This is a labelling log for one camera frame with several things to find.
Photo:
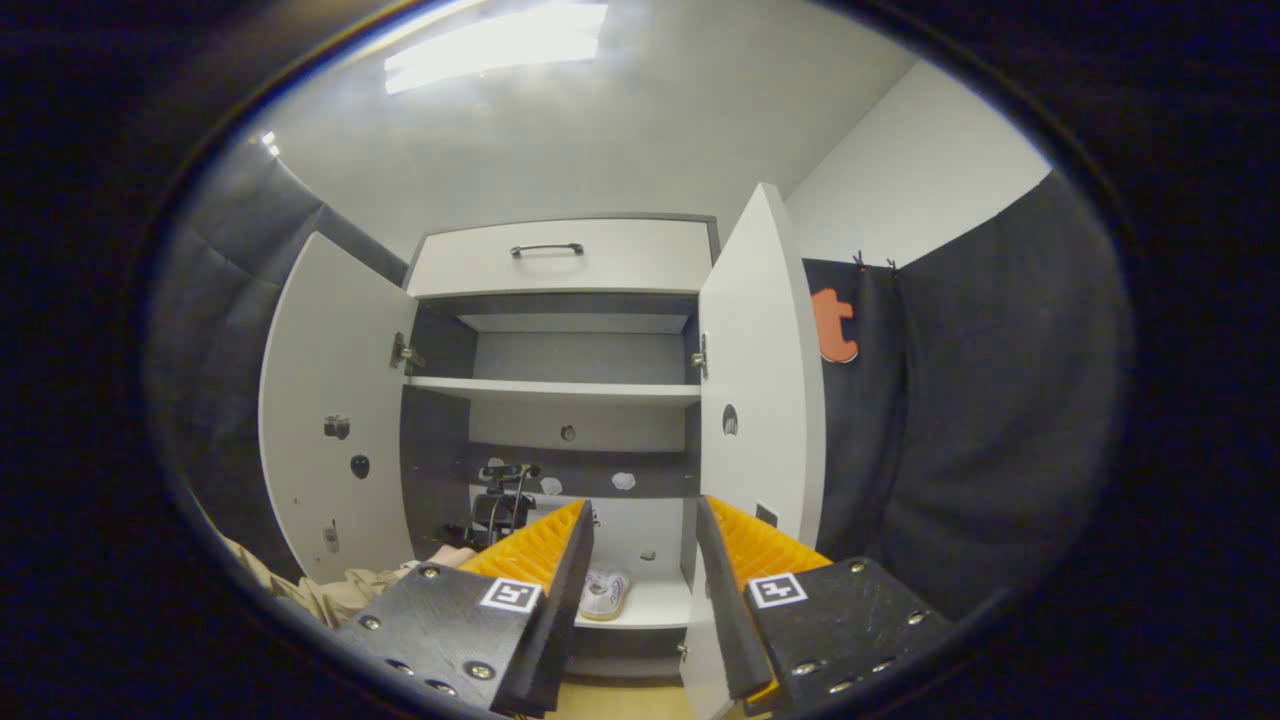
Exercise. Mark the white canvas shoe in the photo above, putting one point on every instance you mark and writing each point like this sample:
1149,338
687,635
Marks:
603,595

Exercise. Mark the white shoe cabinet door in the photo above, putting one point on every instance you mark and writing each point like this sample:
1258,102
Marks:
330,330
760,330

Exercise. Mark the black backdrop cloth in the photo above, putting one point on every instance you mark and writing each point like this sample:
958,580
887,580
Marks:
220,330
1000,420

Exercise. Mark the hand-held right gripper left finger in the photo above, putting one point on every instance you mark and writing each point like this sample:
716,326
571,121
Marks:
560,630

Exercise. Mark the metal door hinge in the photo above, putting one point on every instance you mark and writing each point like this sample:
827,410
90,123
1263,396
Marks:
700,356
402,352

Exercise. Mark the white shoe cabinet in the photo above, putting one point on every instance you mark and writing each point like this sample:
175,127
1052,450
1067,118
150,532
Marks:
580,355

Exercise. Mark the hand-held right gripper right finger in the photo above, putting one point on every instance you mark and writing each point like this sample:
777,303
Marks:
725,610

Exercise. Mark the white cabinet shelf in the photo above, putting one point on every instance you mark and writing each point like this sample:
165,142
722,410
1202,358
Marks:
560,390

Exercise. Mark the white cabinet drawer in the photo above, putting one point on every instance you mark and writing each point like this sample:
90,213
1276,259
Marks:
640,260

